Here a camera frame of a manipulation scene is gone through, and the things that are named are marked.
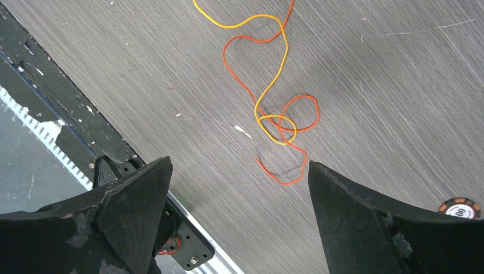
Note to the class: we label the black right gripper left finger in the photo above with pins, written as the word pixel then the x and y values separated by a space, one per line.
pixel 110 229

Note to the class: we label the white slotted cable duct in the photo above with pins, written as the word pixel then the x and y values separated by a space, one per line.
pixel 35 171

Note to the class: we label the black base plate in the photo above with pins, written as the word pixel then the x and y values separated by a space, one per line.
pixel 35 80

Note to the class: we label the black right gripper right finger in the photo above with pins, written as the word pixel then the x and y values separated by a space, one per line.
pixel 365 231

